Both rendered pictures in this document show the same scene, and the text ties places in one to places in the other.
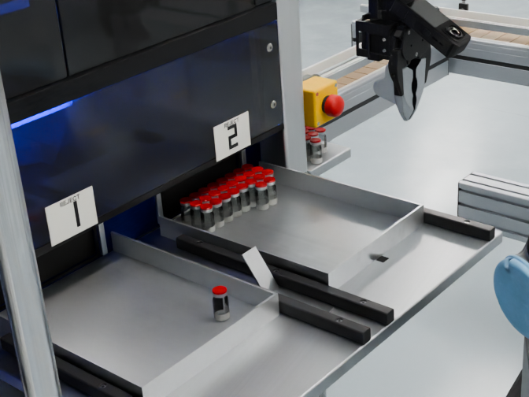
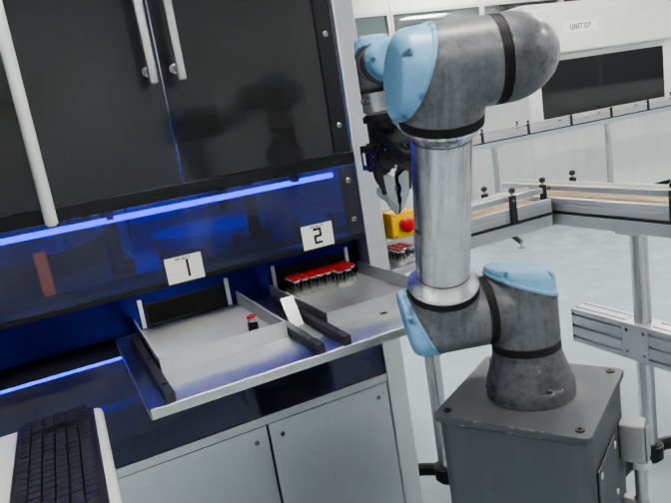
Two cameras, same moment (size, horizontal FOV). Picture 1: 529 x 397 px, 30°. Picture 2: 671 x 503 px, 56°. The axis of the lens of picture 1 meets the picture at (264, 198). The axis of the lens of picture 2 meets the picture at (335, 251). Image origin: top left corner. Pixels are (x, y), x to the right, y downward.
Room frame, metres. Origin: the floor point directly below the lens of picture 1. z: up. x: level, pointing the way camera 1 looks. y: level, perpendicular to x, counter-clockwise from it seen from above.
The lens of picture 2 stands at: (0.09, -0.63, 1.31)
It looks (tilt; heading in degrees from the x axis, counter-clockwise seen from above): 12 degrees down; 24
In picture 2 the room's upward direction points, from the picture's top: 9 degrees counter-clockwise
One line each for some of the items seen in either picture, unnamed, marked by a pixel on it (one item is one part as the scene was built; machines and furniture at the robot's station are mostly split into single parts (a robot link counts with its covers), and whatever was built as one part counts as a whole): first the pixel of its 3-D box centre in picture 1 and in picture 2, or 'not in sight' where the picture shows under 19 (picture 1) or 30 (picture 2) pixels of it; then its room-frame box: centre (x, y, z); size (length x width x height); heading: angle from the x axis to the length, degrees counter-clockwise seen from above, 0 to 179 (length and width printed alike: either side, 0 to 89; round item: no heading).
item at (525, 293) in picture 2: not in sight; (517, 300); (1.14, -0.48, 0.96); 0.13 x 0.12 x 0.14; 119
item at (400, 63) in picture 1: (401, 64); (384, 173); (1.34, -0.21, 1.17); 0.05 x 0.02 x 0.09; 138
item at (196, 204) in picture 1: (228, 197); (321, 278); (1.51, 0.06, 0.90); 0.18 x 0.02 x 0.05; 139
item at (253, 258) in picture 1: (287, 280); (301, 316); (1.21, -0.02, 0.91); 0.14 x 0.03 x 0.06; 49
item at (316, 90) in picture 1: (312, 101); (397, 223); (1.71, -0.10, 1.00); 0.08 x 0.07 x 0.07; 48
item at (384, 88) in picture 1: (391, 91); (384, 194); (1.36, -0.20, 1.13); 0.06 x 0.03 x 0.09; 48
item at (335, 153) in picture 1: (302, 155); (399, 263); (1.75, -0.08, 0.87); 0.14 x 0.13 x 0.02; 48
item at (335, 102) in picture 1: (331, 105); (406, 225); (1.68, -0.13, 0.99); 0.04 x 0.04 x 0.04; 48
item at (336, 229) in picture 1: (290, 220); (344, 289); (1.42, -0.04, 0.90); 0.34 x 0.26 x 0.04; 49
